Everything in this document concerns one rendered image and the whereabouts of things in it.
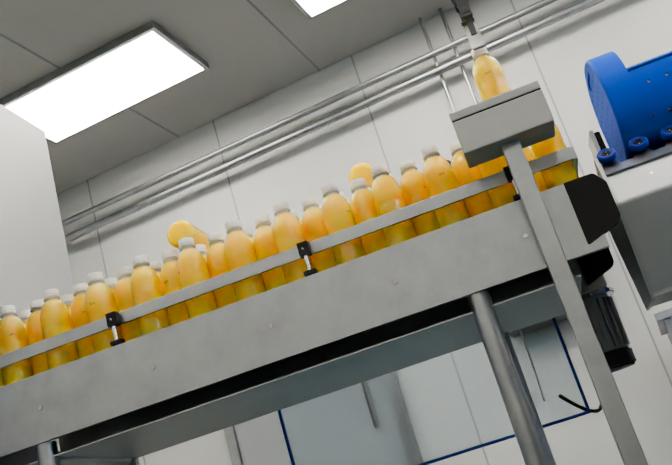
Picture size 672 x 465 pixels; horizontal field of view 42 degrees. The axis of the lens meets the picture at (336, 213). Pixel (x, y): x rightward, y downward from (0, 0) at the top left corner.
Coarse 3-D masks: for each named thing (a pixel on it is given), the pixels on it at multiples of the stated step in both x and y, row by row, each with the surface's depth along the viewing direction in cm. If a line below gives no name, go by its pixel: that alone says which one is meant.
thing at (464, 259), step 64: (576, 192) 189; (384, 256) 196; (448, 256) 192; (512, 256) 189; (576, 256) 185; (192, 320) 204; (256, 320) 200; (320, 320) 196; (384, 320) 192; (448, 320) 191; (512, 320) 212; (64, 384) 209; (128, 384) 204; (192, 384) 200; (256, 384) 244; (320, 384) 219; (512, 384) 182; (0, 448) 209; (64, 448) 254; (128, 448) 226
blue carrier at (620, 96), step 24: (600, 72) 205; (624, 72) 202; (648, 72) 201; (600, 96) 211; (624, 96) 201; (648, 96) 200; (600, 120) 224; (624, 120) 201; (648, 120) 201; (624, 144) 204
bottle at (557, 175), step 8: (560, 136) 198; (536, 144) 198; (544, 144) 197; (552, 144) 196; (560, 144) 197; (536, 152) 198; (544, 152) 196; (552, 152) 196; (552, 168) 195; (560, 168) 194; (568, 168) 194; (544, 176) 197; (552, 176) 195; (560, 176) 194; (568, 176) 194; (576, 176) 194; (552, 184) 195; (560, 184) 193
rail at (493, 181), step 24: (456, 192) 198; (480, 192) 197; (384, 216) 201; (408, 216) 200; (336, 240) 203; (264, 264) 206; (192, 288) 209; (216, 288) 207; (120, 312) 212; (144, 312) 210; (72, 336) 214; (0, 360) 217
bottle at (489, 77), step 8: (480, 56) 213; (488, 56) 211; (480, 64) 210; (488, 64) 209; (496, 64) 210; (480, 72) 210; (488, 72) 209; (496, 72) 209; (480, 80) 210; (488, 80) 208; (496, 80) 208; (504, 80) 209; (480, 88) 210; (488, 88) 208; (496, 88) 207; (504, 88) 207; (488, 96) 208
